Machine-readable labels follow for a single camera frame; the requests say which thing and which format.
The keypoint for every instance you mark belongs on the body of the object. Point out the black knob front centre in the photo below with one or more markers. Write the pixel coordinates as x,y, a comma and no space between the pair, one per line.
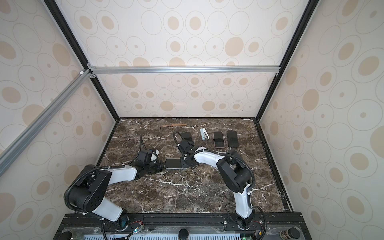
183,234

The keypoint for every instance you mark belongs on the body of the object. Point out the black phone case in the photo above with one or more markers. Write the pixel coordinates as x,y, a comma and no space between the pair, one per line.
188,137

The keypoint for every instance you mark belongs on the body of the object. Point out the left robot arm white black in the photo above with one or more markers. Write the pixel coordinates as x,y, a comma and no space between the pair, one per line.
86,194

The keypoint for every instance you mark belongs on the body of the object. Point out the black round button right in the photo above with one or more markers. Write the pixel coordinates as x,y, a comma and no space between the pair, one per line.
290,234

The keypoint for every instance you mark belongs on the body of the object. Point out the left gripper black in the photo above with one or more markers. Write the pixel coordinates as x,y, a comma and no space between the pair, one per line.
160,167

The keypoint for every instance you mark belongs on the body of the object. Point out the small white blue box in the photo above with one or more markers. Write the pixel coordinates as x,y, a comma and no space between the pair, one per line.
204,134

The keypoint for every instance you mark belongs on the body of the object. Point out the brown wooden stick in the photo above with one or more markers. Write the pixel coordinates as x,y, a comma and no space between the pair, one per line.
173,125

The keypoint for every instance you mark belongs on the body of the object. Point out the pink phone case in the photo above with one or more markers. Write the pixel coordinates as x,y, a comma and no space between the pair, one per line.
219,140

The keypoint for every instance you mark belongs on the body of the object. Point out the diagonal aluminium rail left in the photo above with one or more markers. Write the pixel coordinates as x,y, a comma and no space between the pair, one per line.
14,150

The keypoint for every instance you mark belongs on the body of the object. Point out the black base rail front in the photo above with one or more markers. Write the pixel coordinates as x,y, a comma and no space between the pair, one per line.
206,226

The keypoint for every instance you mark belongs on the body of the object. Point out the black phone case horizontal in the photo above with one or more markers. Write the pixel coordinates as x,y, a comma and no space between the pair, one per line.
232,138

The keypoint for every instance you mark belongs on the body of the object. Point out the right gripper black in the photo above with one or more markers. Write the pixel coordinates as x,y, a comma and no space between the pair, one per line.
182,161

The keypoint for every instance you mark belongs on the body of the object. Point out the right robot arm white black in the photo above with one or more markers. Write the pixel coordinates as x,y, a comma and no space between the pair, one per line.
236,174

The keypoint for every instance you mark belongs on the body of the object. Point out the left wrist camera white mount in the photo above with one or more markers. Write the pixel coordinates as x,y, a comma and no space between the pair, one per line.
154,154

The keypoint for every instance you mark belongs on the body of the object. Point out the horizontal aluminium rail back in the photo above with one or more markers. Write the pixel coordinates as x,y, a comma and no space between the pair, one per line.
185,70

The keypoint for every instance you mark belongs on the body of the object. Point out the black phone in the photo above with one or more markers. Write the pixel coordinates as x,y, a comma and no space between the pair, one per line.
173,163

